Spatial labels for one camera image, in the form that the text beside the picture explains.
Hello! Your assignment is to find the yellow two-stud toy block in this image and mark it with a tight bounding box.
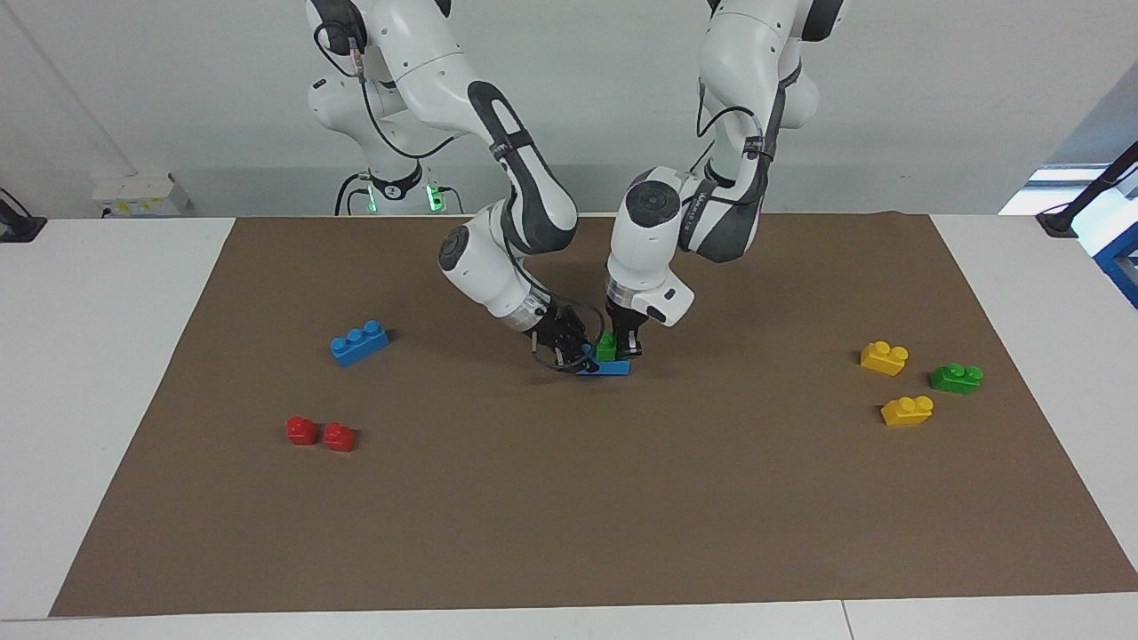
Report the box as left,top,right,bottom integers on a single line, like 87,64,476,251
860,341,910,376
880,396,934,428

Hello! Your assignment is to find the brown table mat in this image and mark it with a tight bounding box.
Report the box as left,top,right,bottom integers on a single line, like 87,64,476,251
49,212,1138,617

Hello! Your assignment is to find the white power strip box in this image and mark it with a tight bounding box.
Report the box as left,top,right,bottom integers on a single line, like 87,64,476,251
92,173,192,217

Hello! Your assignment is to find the black table clamp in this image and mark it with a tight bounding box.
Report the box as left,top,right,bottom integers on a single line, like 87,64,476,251
0,188,47,243

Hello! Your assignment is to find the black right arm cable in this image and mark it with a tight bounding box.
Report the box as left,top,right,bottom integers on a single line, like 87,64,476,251
313,22,607,374

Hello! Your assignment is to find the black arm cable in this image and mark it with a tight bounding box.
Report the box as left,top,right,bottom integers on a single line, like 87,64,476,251
689,76,765,179
313,22,607,374

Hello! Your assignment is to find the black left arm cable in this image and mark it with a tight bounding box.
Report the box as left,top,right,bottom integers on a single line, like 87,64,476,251
689,76,765,179

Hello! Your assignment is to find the black right base cable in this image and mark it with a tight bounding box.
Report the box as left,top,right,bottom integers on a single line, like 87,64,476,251
333,171,370,216

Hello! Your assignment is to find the blue metal frame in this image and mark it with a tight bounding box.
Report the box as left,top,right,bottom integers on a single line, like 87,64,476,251
1092,191,1138,308

